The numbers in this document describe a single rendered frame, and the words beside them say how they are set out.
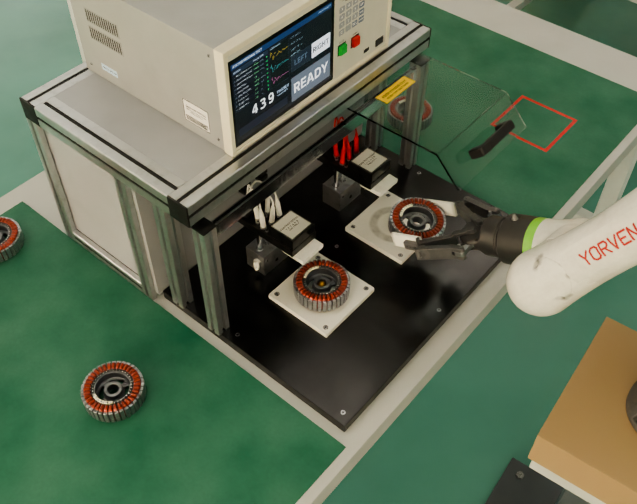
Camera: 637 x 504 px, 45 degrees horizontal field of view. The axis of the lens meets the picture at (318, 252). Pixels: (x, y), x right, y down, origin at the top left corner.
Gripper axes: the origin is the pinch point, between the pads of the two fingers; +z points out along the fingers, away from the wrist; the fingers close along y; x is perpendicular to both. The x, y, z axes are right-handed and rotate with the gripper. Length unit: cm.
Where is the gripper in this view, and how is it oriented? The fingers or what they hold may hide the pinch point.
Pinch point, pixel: (418, 222)
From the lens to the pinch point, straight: 154.8
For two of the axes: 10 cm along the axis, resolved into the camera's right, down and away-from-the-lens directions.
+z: -7.0, -1.6, 6.9
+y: 6.4, -5.8, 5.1
